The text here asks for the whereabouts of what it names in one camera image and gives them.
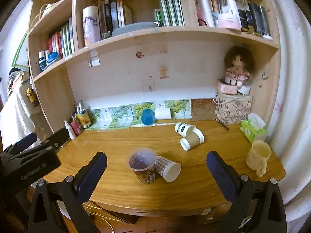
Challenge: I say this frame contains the cream ceramic mug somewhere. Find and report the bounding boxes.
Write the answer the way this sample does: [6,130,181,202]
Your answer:
[246,140,272,177]

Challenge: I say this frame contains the white lace cloth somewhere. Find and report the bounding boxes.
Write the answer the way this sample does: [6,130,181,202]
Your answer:
[0,87,52,148]

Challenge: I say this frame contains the checked paper cup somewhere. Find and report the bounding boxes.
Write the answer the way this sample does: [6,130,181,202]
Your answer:
[155,156,182,183]

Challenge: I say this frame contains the dark red paper cup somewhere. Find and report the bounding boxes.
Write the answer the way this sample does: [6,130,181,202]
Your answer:
[127,147,157,184]

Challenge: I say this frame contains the brown kraft board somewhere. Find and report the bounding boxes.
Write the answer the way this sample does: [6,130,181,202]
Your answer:
[191,99,217,121]

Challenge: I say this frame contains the brown pen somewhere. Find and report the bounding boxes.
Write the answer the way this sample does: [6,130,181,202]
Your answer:
[215,118,230,131]

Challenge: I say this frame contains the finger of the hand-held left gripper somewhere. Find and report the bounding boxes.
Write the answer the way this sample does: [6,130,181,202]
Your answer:
[36,127,70,149]
[3,132,38,157]

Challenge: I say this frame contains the blue plastic cup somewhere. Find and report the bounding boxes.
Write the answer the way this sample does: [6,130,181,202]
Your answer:
[141,108,155,126]

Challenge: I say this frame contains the green framed board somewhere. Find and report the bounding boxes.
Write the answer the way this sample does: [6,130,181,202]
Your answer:
[12,30,29,70]

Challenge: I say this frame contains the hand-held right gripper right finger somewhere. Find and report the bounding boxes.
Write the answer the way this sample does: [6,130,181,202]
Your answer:
[206,151,287,233]

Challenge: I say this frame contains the white paper label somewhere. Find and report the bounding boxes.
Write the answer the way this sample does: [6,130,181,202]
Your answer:
[87,50,100,68]

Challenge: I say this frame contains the yellow print pen holder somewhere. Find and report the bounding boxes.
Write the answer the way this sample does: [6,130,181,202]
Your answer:
[76,110,91,129]

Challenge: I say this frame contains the wooden bookshelf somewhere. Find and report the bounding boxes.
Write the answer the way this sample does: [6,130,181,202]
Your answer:
[27,0,281,141]

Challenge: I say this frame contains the row of green hardcover books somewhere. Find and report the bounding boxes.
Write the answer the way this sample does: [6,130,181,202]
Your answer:
[154,0,185,27]

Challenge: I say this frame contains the pink round box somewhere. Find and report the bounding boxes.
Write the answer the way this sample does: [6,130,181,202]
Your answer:
[217,79,238,95]

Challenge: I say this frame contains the row of dark books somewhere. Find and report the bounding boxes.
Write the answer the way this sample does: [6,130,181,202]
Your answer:
[97,0,133,33]

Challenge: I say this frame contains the brown haired rag doll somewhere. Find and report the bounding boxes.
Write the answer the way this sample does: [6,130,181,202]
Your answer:
[224,45,255,88]

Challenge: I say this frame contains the row of black boxes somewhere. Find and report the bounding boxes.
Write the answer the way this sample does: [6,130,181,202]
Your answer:
[237,2,271,37]

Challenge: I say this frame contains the clear wall hook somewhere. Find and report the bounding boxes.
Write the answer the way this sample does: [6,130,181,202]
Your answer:
[142,79,156,93]

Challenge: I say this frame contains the white curtain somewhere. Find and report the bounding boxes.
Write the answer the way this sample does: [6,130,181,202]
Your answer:
[262,0,311,207]

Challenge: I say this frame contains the red tube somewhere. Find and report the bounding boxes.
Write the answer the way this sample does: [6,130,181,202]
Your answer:
[70,121,82,136]

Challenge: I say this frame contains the white spray bottle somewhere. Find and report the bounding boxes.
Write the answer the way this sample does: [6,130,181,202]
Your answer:
[64,121,76,140]

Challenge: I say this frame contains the stack of old books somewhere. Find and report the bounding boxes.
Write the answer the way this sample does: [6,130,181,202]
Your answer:
[6,69,31,95]

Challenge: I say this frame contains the floral print tube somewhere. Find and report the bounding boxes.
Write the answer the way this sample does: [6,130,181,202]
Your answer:
[82,5,101,47]

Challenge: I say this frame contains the small white round jar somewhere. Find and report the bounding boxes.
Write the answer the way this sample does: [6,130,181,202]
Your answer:
[238,84,252,96]

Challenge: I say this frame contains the black bottle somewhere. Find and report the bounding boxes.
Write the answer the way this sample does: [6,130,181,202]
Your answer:
[38,51,47,72]

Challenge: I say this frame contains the row of pale books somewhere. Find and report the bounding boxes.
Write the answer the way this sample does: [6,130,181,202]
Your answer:
[191,0,248,27]

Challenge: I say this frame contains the white cable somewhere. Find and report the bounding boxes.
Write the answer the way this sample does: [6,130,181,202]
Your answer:
[97,217,114,233]

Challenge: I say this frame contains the yellow hanging toy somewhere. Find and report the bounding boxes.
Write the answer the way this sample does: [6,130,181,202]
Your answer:
[26,87,37,102]

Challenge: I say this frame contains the pink and white box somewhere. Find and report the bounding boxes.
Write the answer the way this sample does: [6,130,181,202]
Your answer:
[218,13,241,31]

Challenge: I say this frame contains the printed canvas bag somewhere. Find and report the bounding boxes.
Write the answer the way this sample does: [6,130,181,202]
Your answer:
[214,94,253,125]

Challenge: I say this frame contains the brown paper cup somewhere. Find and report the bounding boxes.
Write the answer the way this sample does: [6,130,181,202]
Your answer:
[180,128,205,151]

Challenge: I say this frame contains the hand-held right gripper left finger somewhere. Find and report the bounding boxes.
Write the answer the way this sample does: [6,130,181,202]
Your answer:
[28,152,108,233]

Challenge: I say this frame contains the green tissue pack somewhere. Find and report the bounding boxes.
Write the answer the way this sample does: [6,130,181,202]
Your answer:
[240,113,268,144]

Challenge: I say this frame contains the panda print paper cup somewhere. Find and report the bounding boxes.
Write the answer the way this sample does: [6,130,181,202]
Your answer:
[174,122,197,137]

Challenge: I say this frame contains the row of red and green books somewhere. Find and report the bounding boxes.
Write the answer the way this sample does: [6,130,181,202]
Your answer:
[46,17,76,59]

